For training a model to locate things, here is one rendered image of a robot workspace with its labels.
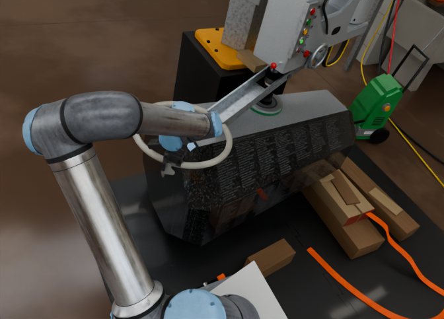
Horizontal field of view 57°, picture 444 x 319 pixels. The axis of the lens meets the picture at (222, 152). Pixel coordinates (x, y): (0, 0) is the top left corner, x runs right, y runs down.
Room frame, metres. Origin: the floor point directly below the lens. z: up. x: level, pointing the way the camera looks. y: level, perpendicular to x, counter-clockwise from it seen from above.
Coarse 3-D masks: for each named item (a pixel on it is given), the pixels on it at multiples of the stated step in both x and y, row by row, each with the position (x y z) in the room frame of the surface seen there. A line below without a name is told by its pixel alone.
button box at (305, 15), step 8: (304, 8) 1.85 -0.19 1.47; (312, 8) 1.86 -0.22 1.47; (304, 16) 1.84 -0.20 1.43; (312, 16) 1.89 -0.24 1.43; (304, 24) 1.85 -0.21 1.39; (296, 32) 1.85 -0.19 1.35; (296, 40) 1.84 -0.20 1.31; (304, 40) 1.89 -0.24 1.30; (296, 48) 1.85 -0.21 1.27; (288, 56) 1.85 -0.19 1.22; (296, 56) 1.88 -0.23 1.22
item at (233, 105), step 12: (264, 72) 2.01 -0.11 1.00; (288, 72) 2.01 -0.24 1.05; (252, 84) 1.94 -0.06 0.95; (276, 84) 1.93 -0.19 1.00; (228, 96) 1.79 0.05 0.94; (240, 96) 1.84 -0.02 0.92; (252, 96) 1.85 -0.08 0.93; (264, 96) 1.87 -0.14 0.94; (216, 108) 1.72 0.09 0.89; (228, 108) 1.75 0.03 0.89; (240, 108) 1.71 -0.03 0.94; (228, 120) 1.64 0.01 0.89
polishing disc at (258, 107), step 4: (272, 96) 2.06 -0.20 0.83; (276, 96) 2.07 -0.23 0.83; (272, 100) 2.02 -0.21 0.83; (276, 100) 2.03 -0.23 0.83; (280, 100) 2.04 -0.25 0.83; (256, 104) 1.94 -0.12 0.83; (260, 104) 1.95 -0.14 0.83; (272, 104) 1.98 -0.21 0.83; (276, 104) 1.99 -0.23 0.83; (280, 104) 2.00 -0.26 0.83; (256, 108) 1.90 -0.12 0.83; (260, 108) 1.91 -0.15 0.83; (264, 108) 1.92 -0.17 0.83; (268, 108) 1.93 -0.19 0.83; (272, 108) 1.94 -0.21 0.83; (276, 108) 1.95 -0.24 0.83; (280, 108) 1.96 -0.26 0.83; (264, 112) 1.90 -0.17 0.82; (268, 112) 1.90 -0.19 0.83; (272, 112) 1.91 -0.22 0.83; (276, 112) 1.93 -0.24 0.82
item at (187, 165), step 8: (160, 104) 1.62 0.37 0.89; (168, 104) 1.65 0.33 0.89; (192, 104) 1.70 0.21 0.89; (200, 112) 1.68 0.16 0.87; (224, 128) 1.59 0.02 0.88; (136, 136) 1.33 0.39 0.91; (144, 144) 1.29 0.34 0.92; (232, 144) 1.49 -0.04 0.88; (152, 152) 1.26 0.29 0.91; (224, 152) 1.40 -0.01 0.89; (160, 160) 1.23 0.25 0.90; (208, 160) 1.31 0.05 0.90; (216, 160) 1.33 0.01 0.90; (192, 168) 1.25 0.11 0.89
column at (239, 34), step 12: (240, 0) 2.61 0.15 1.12; (228, 12) 2.63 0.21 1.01; (240, 12) 2.60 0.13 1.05; (252, 12) 2.57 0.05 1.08; (228, 24) 2.62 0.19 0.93; (240, 24) 2.59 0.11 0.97; (252, 24) 2.60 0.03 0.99; (228, 36) 2.62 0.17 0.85; (240, 36) 2.58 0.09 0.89; (252, 36) 2.65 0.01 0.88; (240, 48) 2.58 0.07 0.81
